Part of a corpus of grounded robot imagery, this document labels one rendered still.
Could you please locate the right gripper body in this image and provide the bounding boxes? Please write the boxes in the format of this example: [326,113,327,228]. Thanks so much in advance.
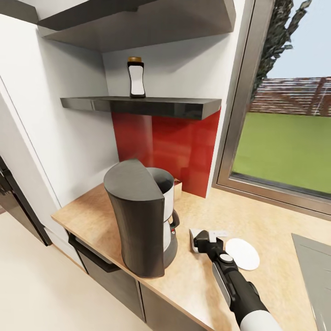
[196,238,224,257]

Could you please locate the saucer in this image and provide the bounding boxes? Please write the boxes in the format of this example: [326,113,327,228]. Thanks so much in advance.
[225,238,260,270]

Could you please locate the paper coffee filter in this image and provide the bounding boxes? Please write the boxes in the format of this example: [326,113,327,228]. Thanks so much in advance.
[190,228,209,252]

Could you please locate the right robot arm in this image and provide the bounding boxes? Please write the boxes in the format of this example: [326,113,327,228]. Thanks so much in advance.
[194,231,283,331]

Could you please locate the bottle of coffee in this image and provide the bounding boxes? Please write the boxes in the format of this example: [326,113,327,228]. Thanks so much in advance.
[126,57,146,98]

